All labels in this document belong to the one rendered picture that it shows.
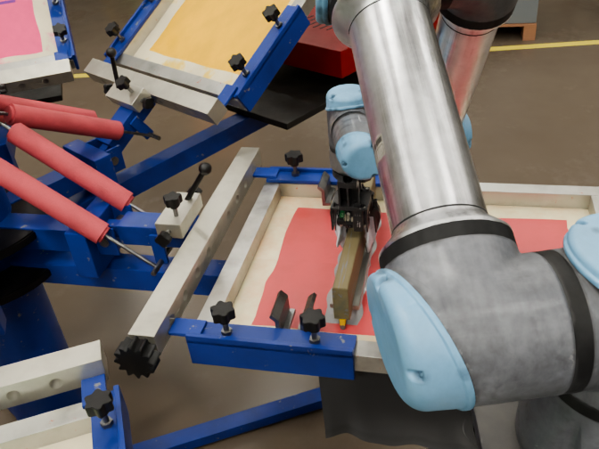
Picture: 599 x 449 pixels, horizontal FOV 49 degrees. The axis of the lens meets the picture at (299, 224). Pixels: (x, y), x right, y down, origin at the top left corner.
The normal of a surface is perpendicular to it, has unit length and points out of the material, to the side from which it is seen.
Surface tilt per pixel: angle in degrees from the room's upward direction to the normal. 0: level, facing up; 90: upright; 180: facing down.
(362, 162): 91
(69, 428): 90
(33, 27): 32
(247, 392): 0
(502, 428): 0
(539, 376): 84
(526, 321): 44
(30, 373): 0
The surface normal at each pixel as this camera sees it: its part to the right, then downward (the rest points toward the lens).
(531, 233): -0.09, -0.82
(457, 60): -0.29, 0.88
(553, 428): -0.87, 0.06
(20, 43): 0.08, -0.42
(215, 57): -0.43, -0.45
